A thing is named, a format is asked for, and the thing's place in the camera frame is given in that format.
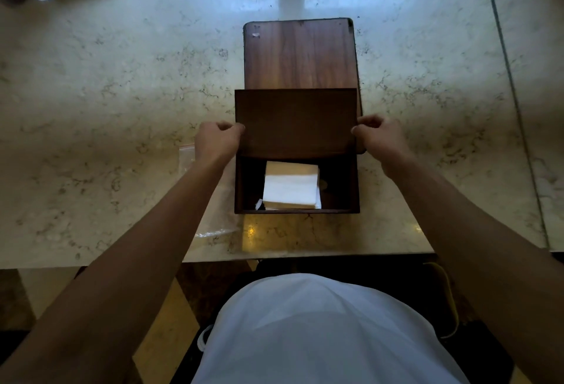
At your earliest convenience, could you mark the person's left hand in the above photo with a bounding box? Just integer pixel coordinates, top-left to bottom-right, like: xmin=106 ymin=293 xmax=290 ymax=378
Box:
xmin=194 ymin=120 xmax=246 ymax=168

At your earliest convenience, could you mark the person's right hand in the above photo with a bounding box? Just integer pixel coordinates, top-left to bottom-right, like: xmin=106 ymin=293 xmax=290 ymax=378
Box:
xmin=351 ymin=114 xmax=416 ymax=174

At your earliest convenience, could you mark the dark wooden lid panel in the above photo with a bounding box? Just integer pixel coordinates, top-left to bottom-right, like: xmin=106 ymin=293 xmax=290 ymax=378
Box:
xmin=234 ymin=88 xmax=358 ymax=160

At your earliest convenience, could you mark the person's right forearm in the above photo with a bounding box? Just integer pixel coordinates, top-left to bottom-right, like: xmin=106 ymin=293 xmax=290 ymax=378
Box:
xmin=381 ymin=155 xmax=564 ymax=384

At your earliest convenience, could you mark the person's left forearm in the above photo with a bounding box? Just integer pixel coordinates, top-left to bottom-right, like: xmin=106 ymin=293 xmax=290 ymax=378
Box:
xmin=0 ymin=157 xmax=236 ymax=384

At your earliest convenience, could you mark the dark wooden box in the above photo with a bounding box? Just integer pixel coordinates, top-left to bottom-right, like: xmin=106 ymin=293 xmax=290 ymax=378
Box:
xmin=234 ymin=150 xmax=361 ymax=215

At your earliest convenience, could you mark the stack of white napkins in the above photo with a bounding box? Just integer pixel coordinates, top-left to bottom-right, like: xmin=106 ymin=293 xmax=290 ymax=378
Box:
xmin=255 ymin=160 xmax=323 ymax=211

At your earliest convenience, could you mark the clear plastic bag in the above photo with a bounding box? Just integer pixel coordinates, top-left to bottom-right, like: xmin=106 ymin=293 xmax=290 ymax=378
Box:
xmin=178 ymin=145 xmax=242 ymax=239

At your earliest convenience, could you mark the brown wooden board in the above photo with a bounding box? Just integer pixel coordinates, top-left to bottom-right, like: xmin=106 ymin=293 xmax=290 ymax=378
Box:
xmin=243 ymin=18 xmax=364 ymax=117

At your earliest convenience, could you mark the white shirt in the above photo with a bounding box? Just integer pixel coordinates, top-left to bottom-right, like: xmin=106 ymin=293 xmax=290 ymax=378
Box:
xmin=191 ymin=273 xmax=470 ymax=384

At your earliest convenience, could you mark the white drawstring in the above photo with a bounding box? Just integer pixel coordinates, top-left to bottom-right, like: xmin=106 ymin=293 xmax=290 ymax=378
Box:
xmin=197 ymin=324 xmax=215 ymax=353

